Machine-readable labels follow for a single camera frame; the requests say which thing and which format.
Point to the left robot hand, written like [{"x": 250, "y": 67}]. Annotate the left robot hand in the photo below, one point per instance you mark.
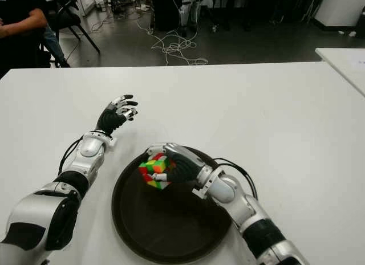
[{"x": 111, "y": 119}]

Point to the white display cabinet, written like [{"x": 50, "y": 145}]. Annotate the white display cabinet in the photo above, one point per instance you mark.
[{"x": 84, "y": 1}]

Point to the black cabinet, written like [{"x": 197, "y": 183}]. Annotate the black cabinet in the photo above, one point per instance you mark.
[{"x": 165, "y": 8}]

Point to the black wheeled frame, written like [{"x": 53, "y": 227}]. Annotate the black wheeled frame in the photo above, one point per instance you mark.
[{"x": 228, "y": 8}]

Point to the white side table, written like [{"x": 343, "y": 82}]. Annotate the white side table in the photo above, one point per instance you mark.
[{"x": 345, "y": 62}]

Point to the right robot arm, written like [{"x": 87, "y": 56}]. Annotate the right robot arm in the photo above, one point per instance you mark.
[{"x": 245, "y": 211}]

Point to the seated person in black shirt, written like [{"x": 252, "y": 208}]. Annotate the seated person in black shirt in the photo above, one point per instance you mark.
[{"x": 14, "y": 8}]

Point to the dark round plate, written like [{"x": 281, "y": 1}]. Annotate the dark round plate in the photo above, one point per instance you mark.
[{"x": 159, "y": 225}]

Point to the multicoloured Rubik's cube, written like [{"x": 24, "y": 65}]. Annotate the multicoloured Rubik's cube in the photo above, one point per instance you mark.
[{"x": 157, "y": 165}]

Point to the white scrap of paper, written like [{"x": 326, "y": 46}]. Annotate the white scrap of paper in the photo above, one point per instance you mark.
[{"x": 352, "y": 34}]

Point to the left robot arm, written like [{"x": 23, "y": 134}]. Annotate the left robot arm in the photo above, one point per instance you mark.
[{"x": 48, "y": 211}]

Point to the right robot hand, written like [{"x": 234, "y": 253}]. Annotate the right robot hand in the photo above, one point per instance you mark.
[{"x": 185, "y": 165}]

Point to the black chair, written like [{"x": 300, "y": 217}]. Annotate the black chair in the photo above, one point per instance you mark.
[{"x": 67, "y": 18}]

